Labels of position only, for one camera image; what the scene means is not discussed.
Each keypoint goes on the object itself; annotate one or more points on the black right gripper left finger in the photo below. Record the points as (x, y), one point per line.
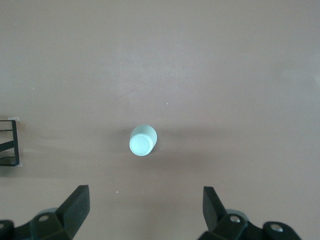
(72, 212)

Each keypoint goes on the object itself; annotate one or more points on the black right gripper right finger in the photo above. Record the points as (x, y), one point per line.
(215, 215)

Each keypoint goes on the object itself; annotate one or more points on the pale green cup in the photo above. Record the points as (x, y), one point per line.
(141, 143)

